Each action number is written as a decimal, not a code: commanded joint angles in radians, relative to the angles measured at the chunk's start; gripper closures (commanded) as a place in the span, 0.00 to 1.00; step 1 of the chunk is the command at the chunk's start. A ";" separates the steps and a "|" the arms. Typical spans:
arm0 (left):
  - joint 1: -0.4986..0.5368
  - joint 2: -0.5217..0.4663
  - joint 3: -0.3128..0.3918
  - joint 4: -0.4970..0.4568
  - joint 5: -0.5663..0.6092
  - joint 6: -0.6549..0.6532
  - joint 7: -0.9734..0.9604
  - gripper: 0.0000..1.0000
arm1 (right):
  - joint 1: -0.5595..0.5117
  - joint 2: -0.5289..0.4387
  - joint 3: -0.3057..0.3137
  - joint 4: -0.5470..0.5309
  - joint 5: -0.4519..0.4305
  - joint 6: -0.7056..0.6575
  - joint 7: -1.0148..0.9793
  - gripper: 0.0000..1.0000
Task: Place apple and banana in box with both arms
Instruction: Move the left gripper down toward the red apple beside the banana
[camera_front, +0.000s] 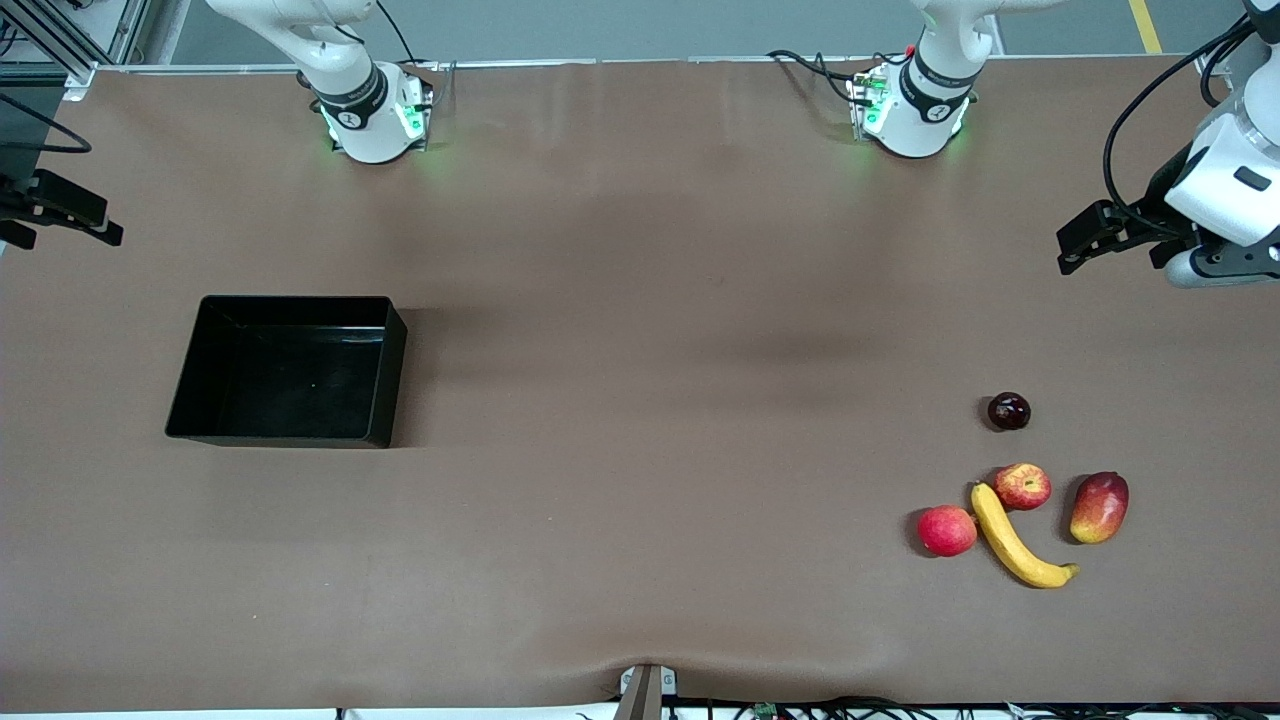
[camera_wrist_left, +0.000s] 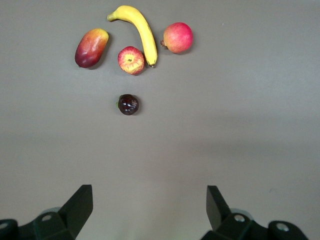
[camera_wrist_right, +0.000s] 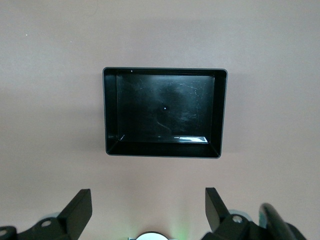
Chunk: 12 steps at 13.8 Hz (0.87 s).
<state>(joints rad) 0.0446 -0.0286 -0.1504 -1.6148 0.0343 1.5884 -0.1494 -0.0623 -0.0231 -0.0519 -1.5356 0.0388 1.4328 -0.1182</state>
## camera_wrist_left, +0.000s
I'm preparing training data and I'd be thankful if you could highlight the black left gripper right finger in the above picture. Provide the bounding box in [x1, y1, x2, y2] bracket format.
[201, 185, 310, 240]

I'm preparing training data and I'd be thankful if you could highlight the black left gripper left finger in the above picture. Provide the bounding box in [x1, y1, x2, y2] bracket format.
[0, 184, 94, 240]

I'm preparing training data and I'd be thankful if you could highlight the red yellow apple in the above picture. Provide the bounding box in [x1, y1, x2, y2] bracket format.
[117, 45, 146, 76]

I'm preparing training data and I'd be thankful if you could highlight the yellow banana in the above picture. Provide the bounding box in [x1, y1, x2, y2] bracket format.
[107, 5, 158, 68]

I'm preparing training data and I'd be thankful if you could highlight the dark red plum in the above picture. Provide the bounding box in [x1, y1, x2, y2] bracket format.
[115, 93, 140, 116]

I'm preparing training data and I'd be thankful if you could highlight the red yellow mango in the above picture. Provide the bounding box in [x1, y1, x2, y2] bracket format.
[74, 27, 110, 69]

